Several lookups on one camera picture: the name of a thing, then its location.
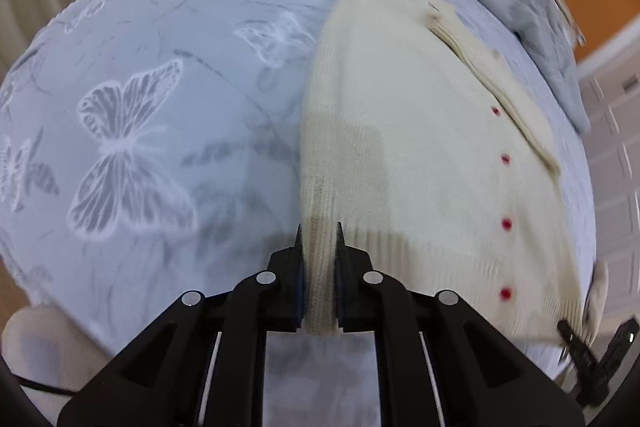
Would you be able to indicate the cream knit cardigan red buttons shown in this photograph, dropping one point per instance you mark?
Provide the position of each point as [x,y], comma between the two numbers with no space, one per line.
[419,145]

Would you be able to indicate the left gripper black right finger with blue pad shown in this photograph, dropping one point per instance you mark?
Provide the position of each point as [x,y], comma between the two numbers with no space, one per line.
[439,362]

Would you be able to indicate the white built-in wardrobe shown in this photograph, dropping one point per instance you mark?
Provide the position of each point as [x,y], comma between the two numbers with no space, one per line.
[611,97]

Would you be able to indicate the bed with butterfly sheet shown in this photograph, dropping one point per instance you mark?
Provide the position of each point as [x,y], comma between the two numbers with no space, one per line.
[149,147]

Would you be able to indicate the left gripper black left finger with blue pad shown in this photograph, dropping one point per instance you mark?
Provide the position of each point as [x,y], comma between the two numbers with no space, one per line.
[202,361]

